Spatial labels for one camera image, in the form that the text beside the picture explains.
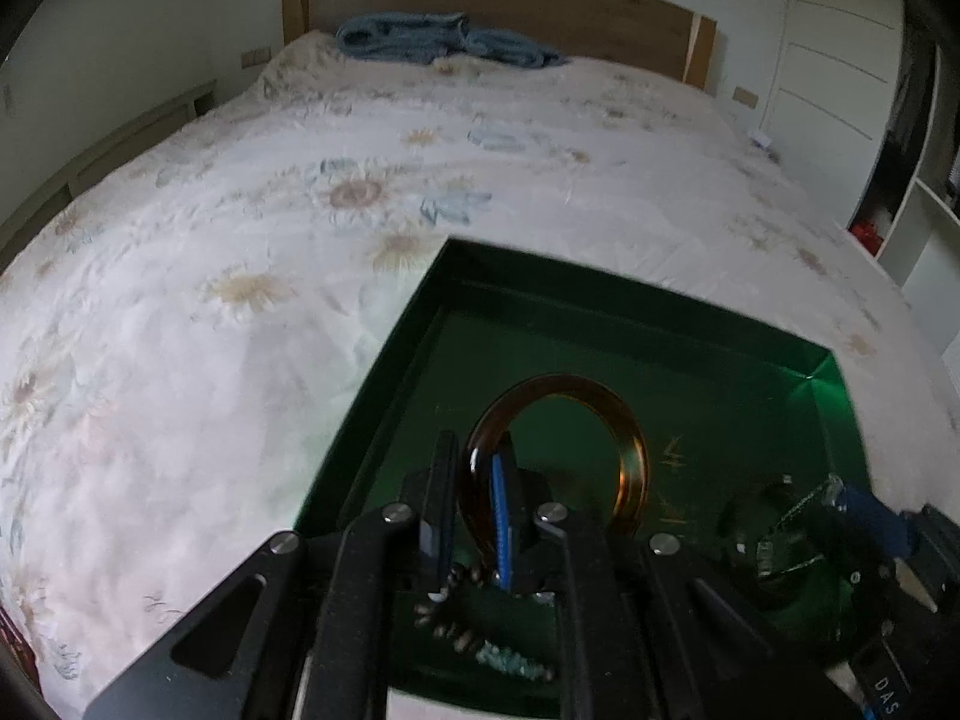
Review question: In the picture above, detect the green jewelry box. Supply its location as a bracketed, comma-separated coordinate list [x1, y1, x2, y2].
[292, 236, 875, 720]

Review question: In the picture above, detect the amber bangle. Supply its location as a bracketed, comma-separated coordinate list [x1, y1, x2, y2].
[465, 373, 650, 567]

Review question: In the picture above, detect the wooden headboard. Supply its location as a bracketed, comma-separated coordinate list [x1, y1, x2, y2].
[281, 0, 717, 91]

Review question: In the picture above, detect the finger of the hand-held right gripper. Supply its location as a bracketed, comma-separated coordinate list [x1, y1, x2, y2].
[836, 480, 914, 563]

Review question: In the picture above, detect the beaded bracelet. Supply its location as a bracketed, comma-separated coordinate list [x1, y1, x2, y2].
[412, 562, 560, 683]

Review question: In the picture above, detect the white wardrobe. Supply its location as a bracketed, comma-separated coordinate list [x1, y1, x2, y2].
[757, 0, 908, 233]

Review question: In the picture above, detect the blue towel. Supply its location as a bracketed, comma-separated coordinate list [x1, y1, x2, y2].
[336, 11, 567, 70]

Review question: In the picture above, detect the crystal bracelet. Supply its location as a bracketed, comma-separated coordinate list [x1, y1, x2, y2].
[754, 474, 852, 578]

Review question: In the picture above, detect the red object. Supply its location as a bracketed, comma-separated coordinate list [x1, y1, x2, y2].
[851, 219, 890, 260]

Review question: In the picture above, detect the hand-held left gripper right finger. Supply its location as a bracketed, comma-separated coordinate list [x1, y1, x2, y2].
[487, 431, 863, 720]

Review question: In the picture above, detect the floral bedspread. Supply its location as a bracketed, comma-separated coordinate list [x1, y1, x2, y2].
[0, 30, 946, 720]

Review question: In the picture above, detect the beige bedside shelf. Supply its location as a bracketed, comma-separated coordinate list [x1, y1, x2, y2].
[0, 79, 218, 248]

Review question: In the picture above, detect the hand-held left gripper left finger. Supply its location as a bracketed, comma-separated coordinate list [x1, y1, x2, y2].
[82, 431, 462, 720]

